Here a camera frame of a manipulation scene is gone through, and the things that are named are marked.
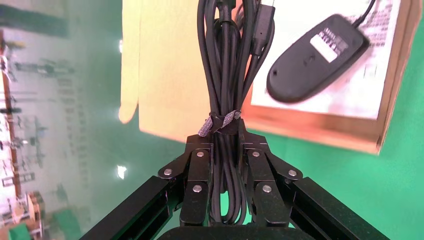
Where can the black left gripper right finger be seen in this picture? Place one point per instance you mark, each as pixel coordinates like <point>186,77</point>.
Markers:
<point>261,172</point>

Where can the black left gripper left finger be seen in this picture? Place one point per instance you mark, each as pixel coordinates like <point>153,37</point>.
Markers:
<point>195,172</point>

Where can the brown cardboard box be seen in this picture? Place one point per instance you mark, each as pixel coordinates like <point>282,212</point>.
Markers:
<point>165,82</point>

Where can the white printed instruction sheet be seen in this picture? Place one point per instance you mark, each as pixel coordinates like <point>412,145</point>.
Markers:
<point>357,96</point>

